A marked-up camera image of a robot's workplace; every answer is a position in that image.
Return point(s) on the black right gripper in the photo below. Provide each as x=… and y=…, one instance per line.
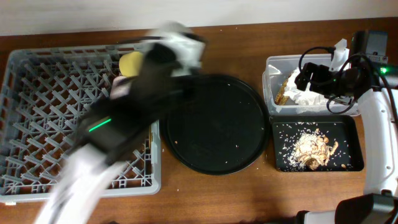
x=308, y=74

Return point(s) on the white paper napkin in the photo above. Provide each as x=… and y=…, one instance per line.
x=299, y=97

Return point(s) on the brown snack wrapper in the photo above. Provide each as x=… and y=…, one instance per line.
x=280, y=98

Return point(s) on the yellow bowl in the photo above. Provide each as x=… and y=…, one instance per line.
x=130, y=64

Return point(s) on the pink plastic cup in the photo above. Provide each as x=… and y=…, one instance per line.
x=120, y=87

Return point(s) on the wooden chopstick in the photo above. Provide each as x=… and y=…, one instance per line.
x=150, y=138

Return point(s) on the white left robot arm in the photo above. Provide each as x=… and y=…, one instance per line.
x=104, y=138

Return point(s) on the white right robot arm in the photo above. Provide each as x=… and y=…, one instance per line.
x=378, y=108

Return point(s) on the grey dishwasher rack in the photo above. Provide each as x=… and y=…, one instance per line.
x=43, y=95

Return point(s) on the black rectangular tray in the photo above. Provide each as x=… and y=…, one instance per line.
x=357, y=163

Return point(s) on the clear plastic bin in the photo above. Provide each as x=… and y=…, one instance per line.
x=278, y=69

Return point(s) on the food scraps and rice pile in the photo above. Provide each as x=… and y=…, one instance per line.
x=311, y=146

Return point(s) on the black round tray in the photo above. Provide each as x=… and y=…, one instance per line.
x=223, y=130

